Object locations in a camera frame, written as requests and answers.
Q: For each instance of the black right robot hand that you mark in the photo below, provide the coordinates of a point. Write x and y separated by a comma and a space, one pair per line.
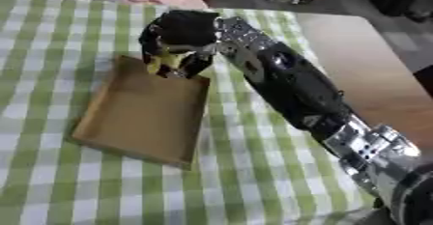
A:
183, 29

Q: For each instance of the tan cardboard box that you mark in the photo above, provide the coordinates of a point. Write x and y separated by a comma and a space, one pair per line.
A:
144, 113

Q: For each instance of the yellow toy object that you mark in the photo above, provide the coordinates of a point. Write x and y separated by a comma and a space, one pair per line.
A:
167, 61

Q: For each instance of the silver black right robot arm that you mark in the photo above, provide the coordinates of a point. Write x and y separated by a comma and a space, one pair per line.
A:
293, 87

